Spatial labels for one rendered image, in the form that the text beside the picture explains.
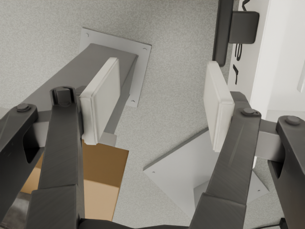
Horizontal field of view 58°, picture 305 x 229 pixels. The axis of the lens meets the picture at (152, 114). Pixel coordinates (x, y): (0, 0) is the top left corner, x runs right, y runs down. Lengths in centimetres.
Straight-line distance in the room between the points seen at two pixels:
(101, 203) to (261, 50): 32
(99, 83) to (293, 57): 27
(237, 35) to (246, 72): 4
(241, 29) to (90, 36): 100
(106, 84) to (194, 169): 129
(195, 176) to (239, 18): 126
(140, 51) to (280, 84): 88
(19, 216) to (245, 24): 40
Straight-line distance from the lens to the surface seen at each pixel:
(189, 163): 142
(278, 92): 38
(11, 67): 143
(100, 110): 16
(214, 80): 17
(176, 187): 152
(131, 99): 128
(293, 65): 38
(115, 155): 48
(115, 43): 121
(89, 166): 46
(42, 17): 130
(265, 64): 26
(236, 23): 27
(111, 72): 18
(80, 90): 17
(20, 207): 48
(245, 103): 16
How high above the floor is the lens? 117
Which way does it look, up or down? 63 degrees down
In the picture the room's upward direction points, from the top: 171 degrees counter-clockwise
